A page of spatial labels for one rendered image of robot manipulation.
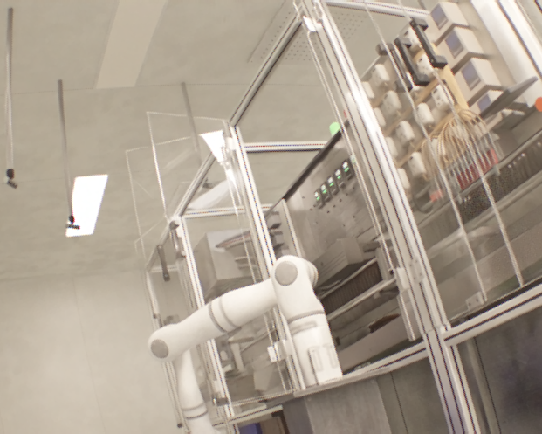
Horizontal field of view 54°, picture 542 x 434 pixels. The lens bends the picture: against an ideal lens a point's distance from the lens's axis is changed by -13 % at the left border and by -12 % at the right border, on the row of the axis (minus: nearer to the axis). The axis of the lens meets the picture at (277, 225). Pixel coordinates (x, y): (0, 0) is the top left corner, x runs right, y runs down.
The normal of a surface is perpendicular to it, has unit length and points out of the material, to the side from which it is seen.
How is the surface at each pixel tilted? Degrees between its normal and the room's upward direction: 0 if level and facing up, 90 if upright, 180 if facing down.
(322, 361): 90
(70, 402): 90
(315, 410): 90
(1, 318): 90
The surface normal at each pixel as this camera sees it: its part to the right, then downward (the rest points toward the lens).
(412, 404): -0.88, 0.09
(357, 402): 0.26, -0.39
